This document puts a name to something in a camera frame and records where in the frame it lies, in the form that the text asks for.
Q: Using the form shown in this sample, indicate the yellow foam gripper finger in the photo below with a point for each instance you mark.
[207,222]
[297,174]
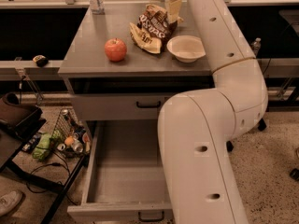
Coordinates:
[173,8]

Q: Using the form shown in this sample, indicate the brown sea salt chip bag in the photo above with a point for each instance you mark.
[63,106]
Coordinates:
[154,29]

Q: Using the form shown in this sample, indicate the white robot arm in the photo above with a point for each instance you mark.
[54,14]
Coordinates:
[195,126]

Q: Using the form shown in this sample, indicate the grey drawer cabinet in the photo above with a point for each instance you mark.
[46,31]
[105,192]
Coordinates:
[87,70]

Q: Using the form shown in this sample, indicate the closed grey upper drawer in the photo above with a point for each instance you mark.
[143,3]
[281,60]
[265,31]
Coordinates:
[118,106]

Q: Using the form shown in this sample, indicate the open grey bottom drawer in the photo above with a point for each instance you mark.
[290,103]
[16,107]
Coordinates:
[125,177]

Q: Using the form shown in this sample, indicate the green chip bag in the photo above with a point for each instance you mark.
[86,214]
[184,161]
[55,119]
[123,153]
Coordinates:
[42,149]

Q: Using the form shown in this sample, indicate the brown bag on table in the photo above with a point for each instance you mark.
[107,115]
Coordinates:
[17,119]

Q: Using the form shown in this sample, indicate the white paper bowl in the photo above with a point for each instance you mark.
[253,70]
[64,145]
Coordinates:
[186,48]

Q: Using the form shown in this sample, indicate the red apple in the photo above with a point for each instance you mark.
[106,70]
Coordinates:
[115,50]

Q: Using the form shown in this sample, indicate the clear plastic water bottle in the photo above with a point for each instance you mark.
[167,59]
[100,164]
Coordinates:
[256,45]

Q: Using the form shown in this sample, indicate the black tape measure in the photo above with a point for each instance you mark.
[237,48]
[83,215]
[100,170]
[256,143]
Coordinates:
[40,60]

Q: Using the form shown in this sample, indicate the black stand leg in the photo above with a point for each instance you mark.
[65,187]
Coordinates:
[262,125]

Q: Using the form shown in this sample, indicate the black power adapter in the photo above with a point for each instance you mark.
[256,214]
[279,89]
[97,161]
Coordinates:
[229,146]

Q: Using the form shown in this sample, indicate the black object on floor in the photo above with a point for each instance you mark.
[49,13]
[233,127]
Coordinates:
[294,174]

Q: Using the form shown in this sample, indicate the white shoe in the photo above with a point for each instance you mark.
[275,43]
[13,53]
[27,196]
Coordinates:
[9,201]

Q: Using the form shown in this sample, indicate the wire basket with cans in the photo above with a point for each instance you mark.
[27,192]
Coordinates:
[69,136]

